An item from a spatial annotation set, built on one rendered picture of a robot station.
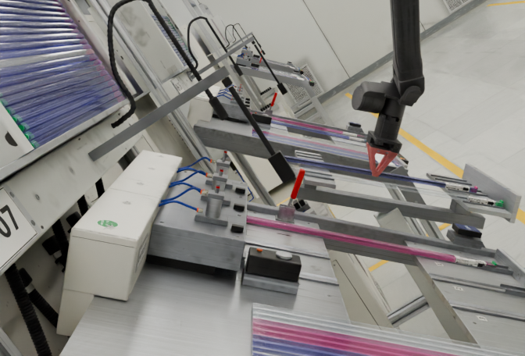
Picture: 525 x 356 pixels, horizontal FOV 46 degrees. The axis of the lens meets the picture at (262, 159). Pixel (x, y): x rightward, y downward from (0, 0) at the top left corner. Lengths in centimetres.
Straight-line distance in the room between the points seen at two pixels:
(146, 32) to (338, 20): 671
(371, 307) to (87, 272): 154
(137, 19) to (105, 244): 141
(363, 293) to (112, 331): 154
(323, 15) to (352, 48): 60
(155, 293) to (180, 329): 9
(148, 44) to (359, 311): 115
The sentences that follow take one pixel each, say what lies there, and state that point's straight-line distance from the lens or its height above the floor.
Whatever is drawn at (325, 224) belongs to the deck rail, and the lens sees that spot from 127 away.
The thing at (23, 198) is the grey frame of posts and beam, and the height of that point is 135.
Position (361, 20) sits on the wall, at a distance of 873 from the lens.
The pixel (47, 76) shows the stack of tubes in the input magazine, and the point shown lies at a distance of 91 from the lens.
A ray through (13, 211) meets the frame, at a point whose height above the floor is 135.
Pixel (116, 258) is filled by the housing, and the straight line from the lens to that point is 77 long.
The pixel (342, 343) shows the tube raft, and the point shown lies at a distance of 78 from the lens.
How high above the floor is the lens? 137
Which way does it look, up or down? 10 degrees down
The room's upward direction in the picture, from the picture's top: 33 degrees counter-clockwise
